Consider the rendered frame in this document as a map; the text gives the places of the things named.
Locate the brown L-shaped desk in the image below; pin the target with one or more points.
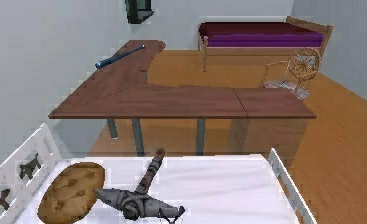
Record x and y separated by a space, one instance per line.
164 100

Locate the white bed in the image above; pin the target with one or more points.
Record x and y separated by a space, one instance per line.
204 190

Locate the blue baseball bat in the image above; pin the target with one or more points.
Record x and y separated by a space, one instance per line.
119 57

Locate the wooden bed purple mattress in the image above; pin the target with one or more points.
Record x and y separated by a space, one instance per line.
261 36

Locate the dark framed window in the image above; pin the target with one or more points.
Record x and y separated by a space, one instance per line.
137 10

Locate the wicker round-back chair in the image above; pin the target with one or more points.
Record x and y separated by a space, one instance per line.
296 75

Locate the brown round pillow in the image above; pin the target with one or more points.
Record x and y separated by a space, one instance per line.
71 193

